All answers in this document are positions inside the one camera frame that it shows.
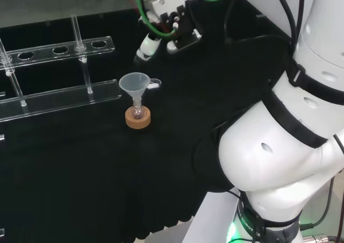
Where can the clear acrylic funnel stand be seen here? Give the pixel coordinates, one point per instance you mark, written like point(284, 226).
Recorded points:
point(64, 98)

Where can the small round-bottom glass flask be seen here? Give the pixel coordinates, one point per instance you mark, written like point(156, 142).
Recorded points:
point(137, 114)

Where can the black bench cloth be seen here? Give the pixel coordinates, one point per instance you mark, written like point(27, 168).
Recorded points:
point(107, 173)

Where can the clear plastic funnel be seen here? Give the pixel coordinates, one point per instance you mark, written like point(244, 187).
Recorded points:
point(133, 85)

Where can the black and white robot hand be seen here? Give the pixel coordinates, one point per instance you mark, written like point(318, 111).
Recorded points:
point(172, 3)

